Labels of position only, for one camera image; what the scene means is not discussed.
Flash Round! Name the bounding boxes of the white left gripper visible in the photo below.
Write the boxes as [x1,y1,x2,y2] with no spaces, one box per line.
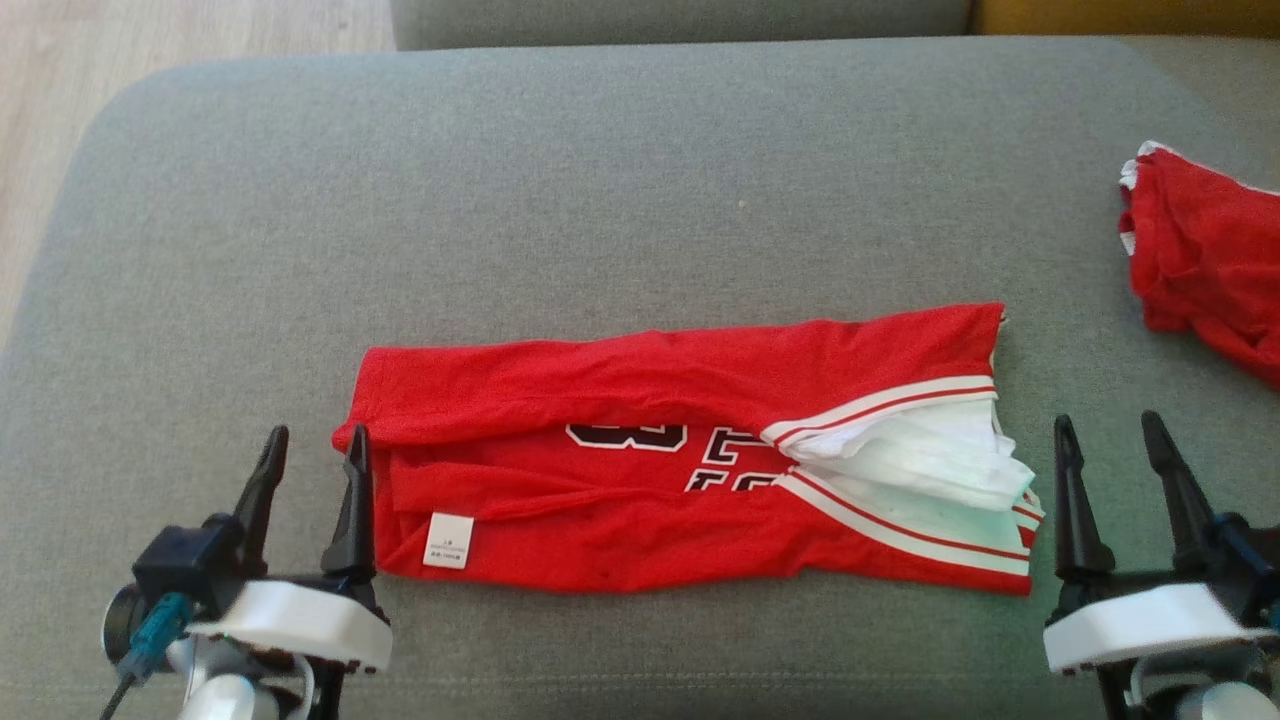
[188,423,393,673]

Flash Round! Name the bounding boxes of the large grey sofa cushion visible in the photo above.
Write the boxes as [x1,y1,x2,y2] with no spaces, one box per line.
[0,37,1280,720]

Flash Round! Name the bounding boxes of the left arm cable, teal plug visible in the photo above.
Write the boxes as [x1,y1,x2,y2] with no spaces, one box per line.
[98,592,197,720]

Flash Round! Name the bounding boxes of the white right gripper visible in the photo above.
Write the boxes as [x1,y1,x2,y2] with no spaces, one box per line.
[1043,408,1267,676]

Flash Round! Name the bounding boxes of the red shorts with white hem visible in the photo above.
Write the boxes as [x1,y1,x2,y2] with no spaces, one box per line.
[1117,140,1280,391]

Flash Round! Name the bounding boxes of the wide yellow sofa backrest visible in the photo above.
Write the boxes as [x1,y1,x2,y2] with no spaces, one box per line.
[968,0,1280,41]

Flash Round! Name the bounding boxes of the red jersey with white sleeves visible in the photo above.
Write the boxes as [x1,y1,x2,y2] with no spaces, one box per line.
[332,302,1046,597]

